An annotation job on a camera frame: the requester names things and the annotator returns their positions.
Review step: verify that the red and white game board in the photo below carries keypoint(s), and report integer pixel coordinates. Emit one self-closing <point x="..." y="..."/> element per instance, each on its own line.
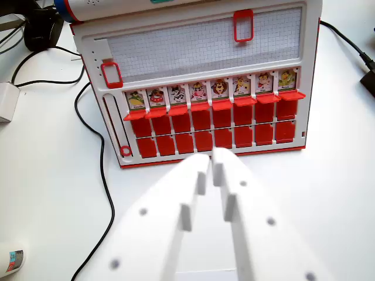
<point x="193" y="85"/>

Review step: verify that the black power adapter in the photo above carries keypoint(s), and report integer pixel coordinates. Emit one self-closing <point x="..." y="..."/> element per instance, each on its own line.
<point x="368" y="83"/>

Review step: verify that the white adapter block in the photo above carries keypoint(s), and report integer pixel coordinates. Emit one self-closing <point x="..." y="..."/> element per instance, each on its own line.
<point x="7" y="102"/>

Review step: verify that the white pen with blue band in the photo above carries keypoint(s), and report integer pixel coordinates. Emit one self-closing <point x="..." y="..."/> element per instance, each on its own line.
<point x="123" y="7"/>

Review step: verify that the black device base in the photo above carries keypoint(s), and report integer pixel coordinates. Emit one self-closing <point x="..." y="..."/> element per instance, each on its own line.
<point x="44" y="29"/>

